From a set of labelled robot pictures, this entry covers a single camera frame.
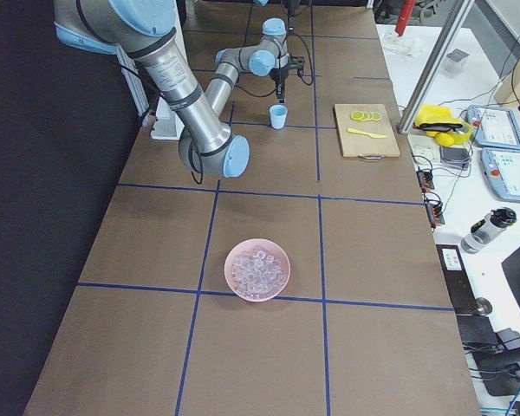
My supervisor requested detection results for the aluminium frame post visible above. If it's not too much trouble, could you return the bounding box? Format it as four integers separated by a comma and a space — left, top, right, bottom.
397, 0, 475, 134

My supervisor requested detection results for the lemon slice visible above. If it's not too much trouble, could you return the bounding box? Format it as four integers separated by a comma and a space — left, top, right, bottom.
350, 111, 366, 121

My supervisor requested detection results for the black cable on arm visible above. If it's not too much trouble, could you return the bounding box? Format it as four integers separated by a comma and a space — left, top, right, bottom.
233, 34, 315, 99

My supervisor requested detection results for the wooden cutting board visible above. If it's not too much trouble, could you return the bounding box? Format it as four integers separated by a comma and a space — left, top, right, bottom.
334, 104, 400, 159

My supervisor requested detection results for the pile of clear ice cubes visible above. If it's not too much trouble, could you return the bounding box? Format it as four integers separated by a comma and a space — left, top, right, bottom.
231, 246, 288, 299

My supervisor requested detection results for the light blue plastic cup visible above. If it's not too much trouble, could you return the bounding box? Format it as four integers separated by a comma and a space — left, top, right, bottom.
269, 104, 288, 130

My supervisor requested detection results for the upper teach pendant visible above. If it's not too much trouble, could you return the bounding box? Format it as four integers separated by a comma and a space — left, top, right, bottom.
466, 105, 520, 149

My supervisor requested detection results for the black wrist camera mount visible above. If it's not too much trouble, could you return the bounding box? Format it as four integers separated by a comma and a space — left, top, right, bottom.
287, 55, 305, 78

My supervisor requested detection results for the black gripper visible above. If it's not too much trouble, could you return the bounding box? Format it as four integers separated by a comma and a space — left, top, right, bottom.
283, 0, 300, 17
270, 67, 289, 104

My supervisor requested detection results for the yellow cloth bag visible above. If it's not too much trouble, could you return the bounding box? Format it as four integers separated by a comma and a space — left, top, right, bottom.
414, 104, 473, 147

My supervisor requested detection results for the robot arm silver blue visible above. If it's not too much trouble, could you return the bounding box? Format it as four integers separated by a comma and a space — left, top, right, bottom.
54, 0, 289, 178
253, 0, 300, 16

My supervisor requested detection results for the clear water bottle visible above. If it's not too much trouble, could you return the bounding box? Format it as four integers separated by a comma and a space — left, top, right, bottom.
460, 207, 517, 254

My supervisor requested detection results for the lower teach pendant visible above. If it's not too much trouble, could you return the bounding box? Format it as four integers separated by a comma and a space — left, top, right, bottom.
480, 147, 520, 203

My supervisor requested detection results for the yellow plastic knife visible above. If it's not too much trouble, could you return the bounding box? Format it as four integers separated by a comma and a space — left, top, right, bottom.
347, 127, 387, 139

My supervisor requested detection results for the pink bowl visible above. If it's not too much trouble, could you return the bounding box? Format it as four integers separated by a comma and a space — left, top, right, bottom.
224, 238, 291, 302

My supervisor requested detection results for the teach pendant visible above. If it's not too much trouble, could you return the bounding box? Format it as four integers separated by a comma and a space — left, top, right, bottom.
480, 147, 520, 203
466, 105, 520, 149

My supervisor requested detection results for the white pillar with base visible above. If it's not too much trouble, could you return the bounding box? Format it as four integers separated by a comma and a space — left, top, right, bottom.
148, 0, 192, 141

